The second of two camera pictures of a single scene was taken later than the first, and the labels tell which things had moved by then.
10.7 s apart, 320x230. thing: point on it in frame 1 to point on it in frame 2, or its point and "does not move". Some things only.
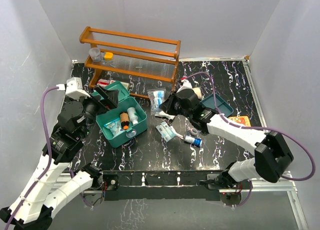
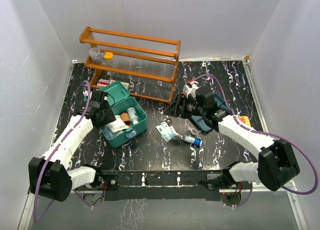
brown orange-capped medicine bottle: [124, 120] does not move
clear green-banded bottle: [133, 116] does not move
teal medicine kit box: [127, 119] does not move
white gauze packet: [164, 114] to [117, 125]
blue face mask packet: [166, 131] does not move
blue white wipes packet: [115, 127] to [108, 133]
